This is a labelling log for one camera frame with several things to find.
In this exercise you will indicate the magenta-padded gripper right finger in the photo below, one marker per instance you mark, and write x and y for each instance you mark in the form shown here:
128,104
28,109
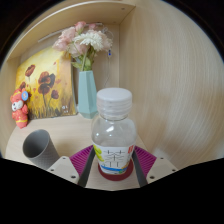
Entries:
161,168

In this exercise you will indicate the red plush toy figure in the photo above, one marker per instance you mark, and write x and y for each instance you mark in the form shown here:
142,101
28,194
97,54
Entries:
20,111

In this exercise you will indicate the grey light bar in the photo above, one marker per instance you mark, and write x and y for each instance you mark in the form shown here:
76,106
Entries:
56,34

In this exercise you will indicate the pink and white flower bouquet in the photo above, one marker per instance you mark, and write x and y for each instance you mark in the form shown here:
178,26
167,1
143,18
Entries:
88,40

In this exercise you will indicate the grey ribbed mug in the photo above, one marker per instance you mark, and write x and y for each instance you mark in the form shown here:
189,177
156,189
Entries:
45,155

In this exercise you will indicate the teal faceted vase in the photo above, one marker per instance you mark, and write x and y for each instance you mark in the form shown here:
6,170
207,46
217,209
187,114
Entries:
86,96

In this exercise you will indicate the wooden desk shelf unit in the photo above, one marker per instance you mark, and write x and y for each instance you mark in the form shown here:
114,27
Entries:
83,13

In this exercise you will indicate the yellow poppy flower painting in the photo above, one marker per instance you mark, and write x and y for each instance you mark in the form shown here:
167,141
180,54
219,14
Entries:
46,86

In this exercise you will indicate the clear plastic drink bottle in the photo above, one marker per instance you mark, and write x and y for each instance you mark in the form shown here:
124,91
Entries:
113,133

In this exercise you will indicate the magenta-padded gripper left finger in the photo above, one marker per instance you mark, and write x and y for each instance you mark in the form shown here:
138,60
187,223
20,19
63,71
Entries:
63,166

